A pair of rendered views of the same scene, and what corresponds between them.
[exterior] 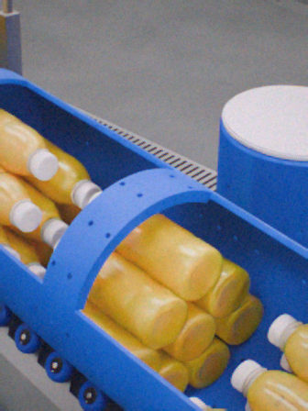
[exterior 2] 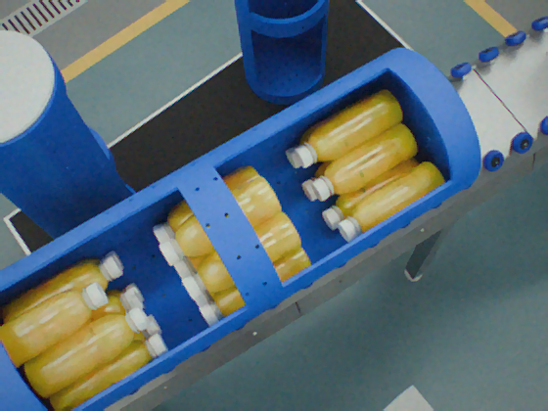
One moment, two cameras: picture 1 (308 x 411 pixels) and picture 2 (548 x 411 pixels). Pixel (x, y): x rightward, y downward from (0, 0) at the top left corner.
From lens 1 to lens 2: 0.93 m
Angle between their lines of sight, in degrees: 53
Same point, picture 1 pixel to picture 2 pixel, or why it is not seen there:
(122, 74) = not seen: outside the picture
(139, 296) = (280, 239)
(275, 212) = (61, 138)
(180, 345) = not seen: hidden behind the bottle
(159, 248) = (251, 214)
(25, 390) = (218, 353)
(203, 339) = not seen: hidden behind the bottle
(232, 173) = (18, 158)
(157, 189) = (221, 202)
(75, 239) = (245, 272)
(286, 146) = (30, 105)
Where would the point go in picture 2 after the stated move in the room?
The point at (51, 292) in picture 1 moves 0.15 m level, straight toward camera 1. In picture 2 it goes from (259, 301) to (353, 303)
